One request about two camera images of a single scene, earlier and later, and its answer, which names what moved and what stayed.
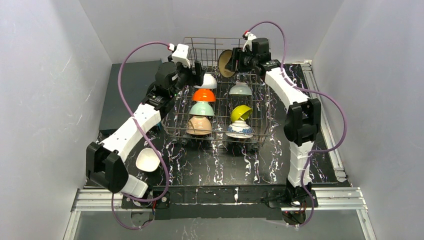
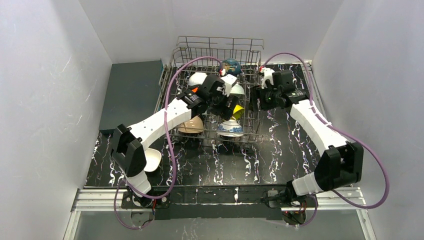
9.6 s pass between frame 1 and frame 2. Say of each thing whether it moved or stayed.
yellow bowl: moved
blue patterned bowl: moved
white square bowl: stayed
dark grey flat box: stayed
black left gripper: moved
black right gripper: moved
